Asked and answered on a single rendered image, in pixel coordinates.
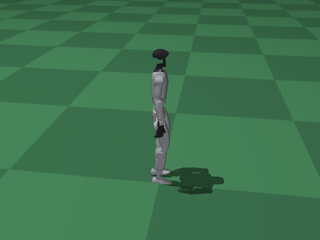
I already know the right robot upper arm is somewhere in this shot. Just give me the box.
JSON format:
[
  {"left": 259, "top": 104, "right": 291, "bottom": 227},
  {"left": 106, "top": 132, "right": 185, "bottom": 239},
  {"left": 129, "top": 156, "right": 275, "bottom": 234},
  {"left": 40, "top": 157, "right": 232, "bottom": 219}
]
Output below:
[{"left": 154, "top": 74, "right": 164, "bottom": 104}]

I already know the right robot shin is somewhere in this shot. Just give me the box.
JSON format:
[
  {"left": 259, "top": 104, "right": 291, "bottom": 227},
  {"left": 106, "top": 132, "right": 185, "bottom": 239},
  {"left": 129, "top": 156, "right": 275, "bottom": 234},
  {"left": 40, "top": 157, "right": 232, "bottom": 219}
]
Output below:
[{"left": 155, "top": 151, "right": 167, "bottom": 180}]

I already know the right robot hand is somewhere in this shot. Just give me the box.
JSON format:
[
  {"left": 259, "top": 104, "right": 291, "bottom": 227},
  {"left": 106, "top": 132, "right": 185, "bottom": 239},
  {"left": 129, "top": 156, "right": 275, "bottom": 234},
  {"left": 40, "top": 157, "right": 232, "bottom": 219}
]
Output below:
[{"left": 154, "top": 121, "right": 166, "bottom": 138}]

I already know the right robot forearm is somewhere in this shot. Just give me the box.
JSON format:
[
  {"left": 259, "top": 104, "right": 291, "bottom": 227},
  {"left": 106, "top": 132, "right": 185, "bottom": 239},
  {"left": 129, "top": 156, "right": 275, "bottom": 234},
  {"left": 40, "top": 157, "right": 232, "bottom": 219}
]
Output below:
[{"left": 155, "top": 100, "right": 165, "bottom": 126}]

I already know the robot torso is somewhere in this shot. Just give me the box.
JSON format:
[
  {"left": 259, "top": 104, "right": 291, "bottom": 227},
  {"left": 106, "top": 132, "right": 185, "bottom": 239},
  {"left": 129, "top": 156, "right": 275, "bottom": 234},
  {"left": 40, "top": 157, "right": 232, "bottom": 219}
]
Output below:
[{"left": 151, "top": 69, "right": 169, "bottom": 122}]

